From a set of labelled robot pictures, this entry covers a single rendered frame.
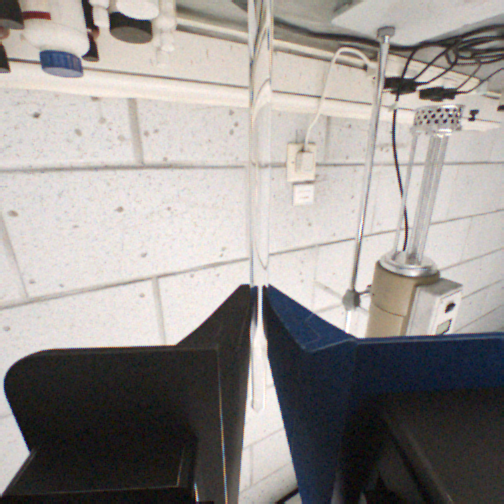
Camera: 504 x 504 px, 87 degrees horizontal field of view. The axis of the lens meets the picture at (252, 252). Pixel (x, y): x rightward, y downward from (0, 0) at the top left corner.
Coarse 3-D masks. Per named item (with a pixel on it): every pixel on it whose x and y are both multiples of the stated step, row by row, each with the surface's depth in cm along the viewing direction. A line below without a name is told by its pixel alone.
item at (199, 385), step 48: (240, 288) 10; (192, 336) 6; (240, 336) 6; (48, 384) 3; (96, 384) 4; (144, 384) 4; (192, 384) 4; (240, 384) 6; (48, 432) 4; (96, 432) 4; (144, 432) 4; (192, 432) 4; (240, 432) 7
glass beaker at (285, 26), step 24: (168, 0) 8; (192, 0) 8; (216, 0) 9; (240, 0) 9; (288, 0) 9; (312, 0) 9; (336, 0) 8; (360, 0) 8; (384, 0) 7; (192, 24) 9; (216, 24) 9; (240, 24) 9; (288, 24) 9; (312, 24) 9; (336, 24) 9; (360, 24) 8
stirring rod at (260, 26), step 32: (256, 0) 6; (256, 32) 6; (256, 64) 6; (256, 96) 7; (256, 128) 7; (256, 160) 7; (256, 192) 7; (256, 224) 8; (256, 256) 8; (256, 288) 8; (256, 320) 9; (256, 352) 9; (256, 384) 10
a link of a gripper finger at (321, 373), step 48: (288, 336) 7; (336, 336) 6; (432, 336) 4; (480, 336) 4; (288, 384) 7; (336, 384) 4; (384, 384) 4; (432, 384) 4; (480, 384) 4; (288, 432) 7; (336, 432) 4; (336, 480) 5
